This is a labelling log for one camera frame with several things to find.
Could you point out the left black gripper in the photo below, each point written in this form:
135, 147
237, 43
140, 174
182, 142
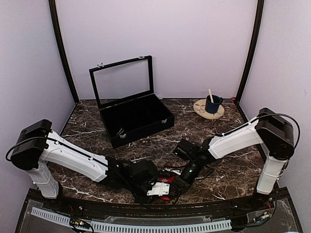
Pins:
142, 200

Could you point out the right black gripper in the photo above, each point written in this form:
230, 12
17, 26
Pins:
182, 184

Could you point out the red and beige sock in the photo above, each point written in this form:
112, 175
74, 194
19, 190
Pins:
172, 193

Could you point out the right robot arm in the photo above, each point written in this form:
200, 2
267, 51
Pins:
268, 128

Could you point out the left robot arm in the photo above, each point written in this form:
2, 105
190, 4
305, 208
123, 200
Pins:
38, 144

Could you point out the dark blue mug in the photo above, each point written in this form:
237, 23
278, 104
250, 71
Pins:
213, 106

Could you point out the wooden stick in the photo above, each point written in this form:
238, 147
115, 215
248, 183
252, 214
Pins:
210, 95

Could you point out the small green circuit board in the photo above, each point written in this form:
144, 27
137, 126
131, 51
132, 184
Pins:
79, 224

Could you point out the black display case box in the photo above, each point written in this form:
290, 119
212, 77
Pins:
125, 96

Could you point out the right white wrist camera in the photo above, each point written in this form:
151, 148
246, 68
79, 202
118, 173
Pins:
173, 170

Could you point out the black front rail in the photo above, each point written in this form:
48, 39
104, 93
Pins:
281, 204

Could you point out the white slotted cable duct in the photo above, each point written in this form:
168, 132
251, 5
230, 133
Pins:
132, 225

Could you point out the right black frame post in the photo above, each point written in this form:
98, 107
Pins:
251, 51

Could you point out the black frame post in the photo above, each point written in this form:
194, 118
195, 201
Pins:
251, 51
61, 50

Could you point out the left black frame post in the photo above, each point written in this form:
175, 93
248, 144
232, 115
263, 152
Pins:
61, 50

